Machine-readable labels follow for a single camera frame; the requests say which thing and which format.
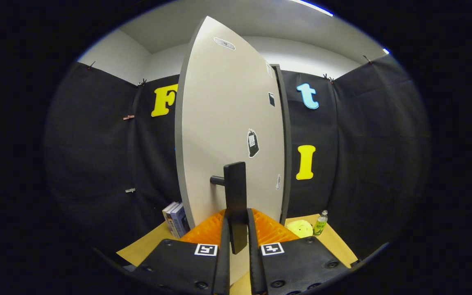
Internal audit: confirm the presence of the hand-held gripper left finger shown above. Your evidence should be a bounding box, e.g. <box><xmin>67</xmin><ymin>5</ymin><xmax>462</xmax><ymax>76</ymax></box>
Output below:
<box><xmin>132</xmin><ymin>209</ymin><xmax>231</xmax><ymax>295</ymax></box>

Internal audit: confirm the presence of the long ceiling light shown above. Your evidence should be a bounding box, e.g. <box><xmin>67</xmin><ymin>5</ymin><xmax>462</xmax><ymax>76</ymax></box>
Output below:
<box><xmin>289</xmin><ymin>0</ymin><xmax>334</xmax><ymax>17</ymax></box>

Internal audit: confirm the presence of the yellow plush toy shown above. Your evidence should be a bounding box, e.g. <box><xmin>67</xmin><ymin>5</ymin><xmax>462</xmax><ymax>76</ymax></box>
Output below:
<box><xmin>286</xmin><ymin>220</ymin><xmax>313</xmax><ymax>239</ymax></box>

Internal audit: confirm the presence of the blue-grey book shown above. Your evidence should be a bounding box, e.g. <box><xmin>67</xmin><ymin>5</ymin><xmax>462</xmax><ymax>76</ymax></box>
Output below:
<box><xmin>170</xmin><ymin>204</ymin><xmax>189</xmax><ymax>238</ymax></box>

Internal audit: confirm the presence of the green drink bottle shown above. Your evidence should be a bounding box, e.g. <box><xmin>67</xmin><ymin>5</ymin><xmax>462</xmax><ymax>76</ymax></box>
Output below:
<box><xmin>313</xmin><ymin>210</ymin><xmax>328</xmax><ymax>236</ymax></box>

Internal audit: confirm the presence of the black door handle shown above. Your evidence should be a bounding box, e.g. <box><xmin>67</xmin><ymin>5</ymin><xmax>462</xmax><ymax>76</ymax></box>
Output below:
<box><xmin>210</xmin><ymin>161</ymin><xmax>248</xmax><ymax>254</ymax></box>

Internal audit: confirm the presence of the beige shoe cabinet door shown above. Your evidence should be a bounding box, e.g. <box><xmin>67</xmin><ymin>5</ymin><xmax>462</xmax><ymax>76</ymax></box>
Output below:
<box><xmin>175</xmin><ymin>16</ymin><xmax>286</xmax><ymax>285</ymax></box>

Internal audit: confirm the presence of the black backdrop cloth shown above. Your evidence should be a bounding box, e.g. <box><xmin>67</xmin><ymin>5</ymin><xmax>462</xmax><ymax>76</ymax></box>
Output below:
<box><xmin>43</xmin><ymin>53</ymin><xmax>431</xmax><ymax>263</ymax></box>

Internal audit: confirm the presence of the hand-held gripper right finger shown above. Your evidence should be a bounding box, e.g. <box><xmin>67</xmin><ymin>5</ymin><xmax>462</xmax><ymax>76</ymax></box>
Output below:
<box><xmin>247</xmin><ymin>208</ymin><xmax>350</xmax><ymax>295</ymax></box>

